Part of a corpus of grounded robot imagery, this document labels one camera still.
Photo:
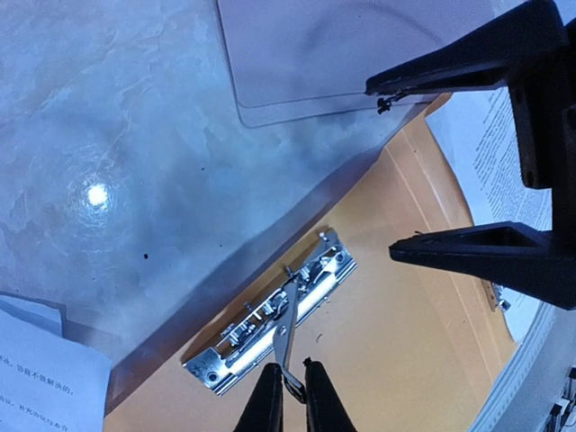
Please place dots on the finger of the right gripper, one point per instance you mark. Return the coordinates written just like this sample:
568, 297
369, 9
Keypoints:
497, 53
486, 265

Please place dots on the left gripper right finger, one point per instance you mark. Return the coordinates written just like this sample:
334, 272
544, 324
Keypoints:
324, 409

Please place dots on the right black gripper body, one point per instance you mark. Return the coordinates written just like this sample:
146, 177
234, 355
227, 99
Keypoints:
543, 101

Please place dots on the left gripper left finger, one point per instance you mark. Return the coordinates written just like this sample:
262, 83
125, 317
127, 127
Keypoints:
264, 411

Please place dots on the stack of printed papers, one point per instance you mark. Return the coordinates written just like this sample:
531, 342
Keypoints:
477, 135

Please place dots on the metal folder cover clip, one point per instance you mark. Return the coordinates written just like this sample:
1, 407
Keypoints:
267, 324

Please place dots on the orange file folder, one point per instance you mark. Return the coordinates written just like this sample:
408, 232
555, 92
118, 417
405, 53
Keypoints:
204, 211

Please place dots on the metal folder spine clip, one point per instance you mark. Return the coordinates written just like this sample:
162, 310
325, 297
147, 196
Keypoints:
495, 296

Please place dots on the translucent grey plastic sheet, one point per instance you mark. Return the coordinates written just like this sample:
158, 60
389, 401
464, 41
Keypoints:
296, 59

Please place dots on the remaining white paper stack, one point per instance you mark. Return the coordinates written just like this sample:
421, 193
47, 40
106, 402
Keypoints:
48, 382

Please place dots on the front aluminium rail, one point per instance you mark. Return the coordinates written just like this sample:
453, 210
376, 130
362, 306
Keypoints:
534, 387

